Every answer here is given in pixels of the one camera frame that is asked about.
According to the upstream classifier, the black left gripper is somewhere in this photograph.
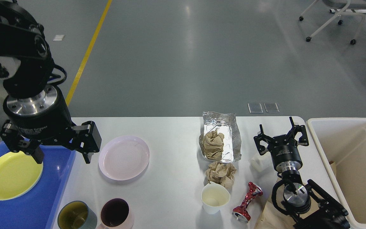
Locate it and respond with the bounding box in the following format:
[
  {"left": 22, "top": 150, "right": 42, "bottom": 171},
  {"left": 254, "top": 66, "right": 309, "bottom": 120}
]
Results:
[{"left": 0, "top": 84, "right": 102, "bottom": 164}]

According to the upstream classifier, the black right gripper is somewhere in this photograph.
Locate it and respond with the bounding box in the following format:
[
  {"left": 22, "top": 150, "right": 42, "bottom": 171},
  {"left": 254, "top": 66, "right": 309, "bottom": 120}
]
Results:
[{"left": 253, "top": 116, "right": 309, "bottom": 173}]

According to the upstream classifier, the pink plate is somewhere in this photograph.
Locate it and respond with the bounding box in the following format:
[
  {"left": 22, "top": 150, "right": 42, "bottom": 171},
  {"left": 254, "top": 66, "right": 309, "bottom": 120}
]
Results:
[{"left": 98, "top": 136, "right": 150, "bottom": 181}]

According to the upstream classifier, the grey green cup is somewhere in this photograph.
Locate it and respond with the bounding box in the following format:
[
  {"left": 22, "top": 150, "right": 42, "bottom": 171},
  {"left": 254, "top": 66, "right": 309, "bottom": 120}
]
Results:
[{"left": 57, "top": 201, "right": 98, "bottom": 229}]

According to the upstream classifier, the pink mug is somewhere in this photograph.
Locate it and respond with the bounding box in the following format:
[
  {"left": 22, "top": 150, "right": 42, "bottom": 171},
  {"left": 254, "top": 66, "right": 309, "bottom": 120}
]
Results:
[{"left": 97, "top": 198, "right": 134, "bottom": 229}]

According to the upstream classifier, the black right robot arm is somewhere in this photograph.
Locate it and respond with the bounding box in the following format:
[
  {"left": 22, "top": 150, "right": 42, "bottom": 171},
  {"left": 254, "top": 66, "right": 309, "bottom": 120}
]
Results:
[{"left": 253, "top": 117, "right": 350, "bottom": 229}]

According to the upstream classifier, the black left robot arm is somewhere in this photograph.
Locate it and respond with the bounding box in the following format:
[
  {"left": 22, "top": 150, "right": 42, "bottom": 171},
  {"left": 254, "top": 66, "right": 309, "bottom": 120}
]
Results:
[{"left": 0, "top": 0, "right": 102, "bottom": 164}]

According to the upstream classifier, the right floor socket plate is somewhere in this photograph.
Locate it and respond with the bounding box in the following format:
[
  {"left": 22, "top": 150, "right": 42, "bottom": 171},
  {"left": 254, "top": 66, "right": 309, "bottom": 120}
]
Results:
[{"left": 263, "top": 102, "right": 280, "bottom": 113}]

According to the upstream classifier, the floor socket plate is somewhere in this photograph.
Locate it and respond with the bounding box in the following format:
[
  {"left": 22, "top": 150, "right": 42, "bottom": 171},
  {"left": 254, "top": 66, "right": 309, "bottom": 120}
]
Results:
[
  {"left": 248, "top": 102, "right": 264, "bottom": 114},
  {"left": 263, "top": 102, "right": 280, "bottom": 113}
]

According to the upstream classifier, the left floor socket plate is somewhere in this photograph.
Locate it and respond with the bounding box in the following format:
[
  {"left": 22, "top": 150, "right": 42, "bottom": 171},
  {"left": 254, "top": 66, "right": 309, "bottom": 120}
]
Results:
[{"left": 248, "top": 102, "right": 264, "bottom": 114}]

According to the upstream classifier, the yellow plate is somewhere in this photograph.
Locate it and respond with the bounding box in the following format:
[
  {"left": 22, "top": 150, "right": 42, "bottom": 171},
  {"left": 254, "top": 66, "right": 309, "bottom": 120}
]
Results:
[{"left": 0, "top": 152, "right": 44, "bottom": 201}]

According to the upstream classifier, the aluminium foil container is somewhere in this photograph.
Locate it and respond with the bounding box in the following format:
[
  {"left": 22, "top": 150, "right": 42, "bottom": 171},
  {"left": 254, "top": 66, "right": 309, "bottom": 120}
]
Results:
[{"left": 201, "top": 111, "right": 241, "bottom": 163}]

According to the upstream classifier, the crumpled brown paper ball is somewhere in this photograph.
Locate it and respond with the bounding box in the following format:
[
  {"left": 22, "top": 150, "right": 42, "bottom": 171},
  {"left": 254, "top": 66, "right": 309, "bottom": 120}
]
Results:
[{"left": 205, "top": 162, "right": 237, "bottom": 189}]

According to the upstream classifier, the blue plastic tray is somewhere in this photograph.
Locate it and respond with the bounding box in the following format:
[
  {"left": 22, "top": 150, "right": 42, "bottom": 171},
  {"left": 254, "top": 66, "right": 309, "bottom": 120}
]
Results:
[{"left": 0, "top": 145, "right": 76, "bottom": 229}]

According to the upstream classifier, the crumpled brown paper in foil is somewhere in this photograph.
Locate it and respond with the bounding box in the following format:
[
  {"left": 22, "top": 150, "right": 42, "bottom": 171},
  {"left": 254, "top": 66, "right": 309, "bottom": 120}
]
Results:
[{"left": 199, "top": 129, "right": 225, "bottom": 162}]

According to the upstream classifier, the beige plastic bin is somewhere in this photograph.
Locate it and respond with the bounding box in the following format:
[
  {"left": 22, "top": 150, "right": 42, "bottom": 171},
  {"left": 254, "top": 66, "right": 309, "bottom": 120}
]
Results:
[{"left": 307, "top": 118, "right": 366, "bottom": 229}]

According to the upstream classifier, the brown paper bag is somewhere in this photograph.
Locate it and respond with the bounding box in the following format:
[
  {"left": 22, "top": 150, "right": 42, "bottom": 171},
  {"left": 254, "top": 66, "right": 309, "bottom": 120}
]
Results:
[{"left": 254, "top": 198, "right": 295, "bottom": 229}]

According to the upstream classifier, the crushed red can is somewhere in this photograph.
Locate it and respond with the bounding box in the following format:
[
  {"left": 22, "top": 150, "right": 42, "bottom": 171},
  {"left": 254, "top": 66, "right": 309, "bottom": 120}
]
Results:
[{"left": 232, "top": 182, "right": 263, "bottom": 223}]

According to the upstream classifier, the white paper cup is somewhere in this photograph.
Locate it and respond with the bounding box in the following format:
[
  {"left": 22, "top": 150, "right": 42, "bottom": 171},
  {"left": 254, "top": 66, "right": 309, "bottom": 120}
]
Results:
[{"left": 201, "top": 182, "right": 231, "bottom": 215}]

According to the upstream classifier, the white floor marker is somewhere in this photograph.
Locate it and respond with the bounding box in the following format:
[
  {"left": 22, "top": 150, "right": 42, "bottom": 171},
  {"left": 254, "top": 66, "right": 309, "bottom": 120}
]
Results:
[{"left": 53, "top": 34, "right": 65, "bottom": 41}]

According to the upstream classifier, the white office chair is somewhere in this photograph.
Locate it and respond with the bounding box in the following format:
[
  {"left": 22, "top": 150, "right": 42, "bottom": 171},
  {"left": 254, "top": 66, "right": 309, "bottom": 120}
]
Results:
[{"left": 306, "top": 0, "right": 366, "bottom": 45}]

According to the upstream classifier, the white chair base bar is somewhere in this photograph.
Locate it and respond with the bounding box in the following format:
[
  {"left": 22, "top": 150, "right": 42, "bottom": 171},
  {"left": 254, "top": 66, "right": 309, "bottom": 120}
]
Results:
[{"left": 329, "top": 9, "right": 366, "bottom": 14}]

